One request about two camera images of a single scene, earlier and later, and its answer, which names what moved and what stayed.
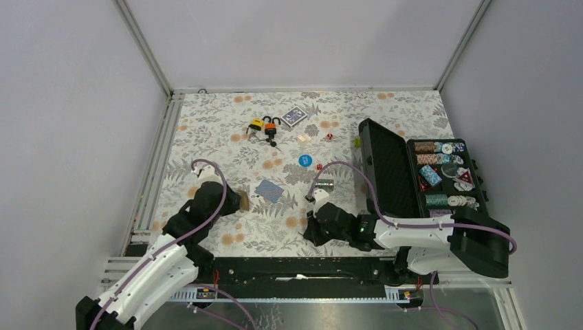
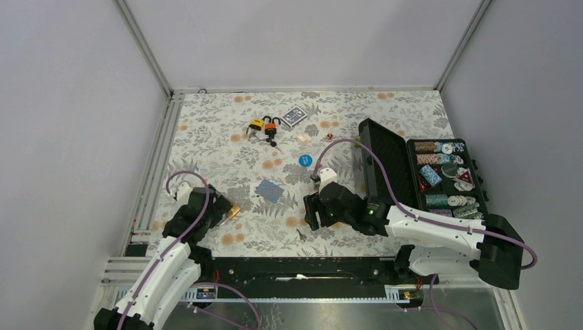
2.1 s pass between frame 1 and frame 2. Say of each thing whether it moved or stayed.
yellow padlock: stayed
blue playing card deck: stayed
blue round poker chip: stayed
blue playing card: stayed
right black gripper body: moved
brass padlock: moved
